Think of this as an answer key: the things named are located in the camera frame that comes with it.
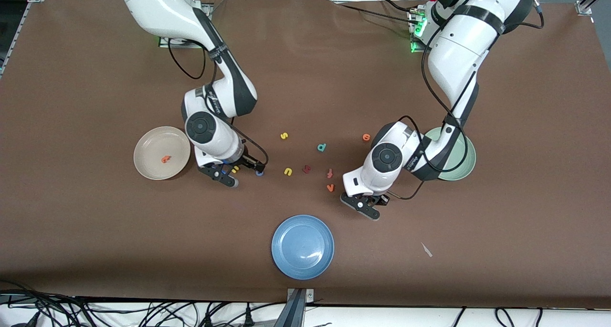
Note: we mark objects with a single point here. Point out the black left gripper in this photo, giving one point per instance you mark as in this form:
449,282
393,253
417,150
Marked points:
383,199

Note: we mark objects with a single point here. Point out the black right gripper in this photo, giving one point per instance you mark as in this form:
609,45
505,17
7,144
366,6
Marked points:
248,161

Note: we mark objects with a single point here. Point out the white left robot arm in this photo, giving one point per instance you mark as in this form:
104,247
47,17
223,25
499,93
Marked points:
458,55

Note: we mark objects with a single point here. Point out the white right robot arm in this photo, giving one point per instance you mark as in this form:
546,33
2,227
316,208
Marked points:
162,7

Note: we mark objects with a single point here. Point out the dark red angular foam letter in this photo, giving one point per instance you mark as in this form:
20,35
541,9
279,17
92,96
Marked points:
307,169

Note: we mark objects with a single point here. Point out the white paper scrap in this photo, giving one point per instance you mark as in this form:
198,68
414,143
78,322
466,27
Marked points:
426,249

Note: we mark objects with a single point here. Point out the green round plate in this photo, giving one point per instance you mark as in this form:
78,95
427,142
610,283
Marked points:
463,162

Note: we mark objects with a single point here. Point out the blue round plate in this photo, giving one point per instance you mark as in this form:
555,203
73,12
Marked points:
302,247

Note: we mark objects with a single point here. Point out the beige round plate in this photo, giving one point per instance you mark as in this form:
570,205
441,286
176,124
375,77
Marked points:
157,145

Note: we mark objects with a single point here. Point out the brown table cover sheet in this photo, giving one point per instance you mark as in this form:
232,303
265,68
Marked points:
95,222

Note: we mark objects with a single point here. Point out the grey metal camera post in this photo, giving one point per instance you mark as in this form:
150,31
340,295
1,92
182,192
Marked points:
296,310

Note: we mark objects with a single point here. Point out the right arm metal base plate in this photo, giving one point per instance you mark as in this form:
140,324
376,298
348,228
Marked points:
167,43

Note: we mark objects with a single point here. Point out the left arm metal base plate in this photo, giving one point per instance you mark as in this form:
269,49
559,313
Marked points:
413,46

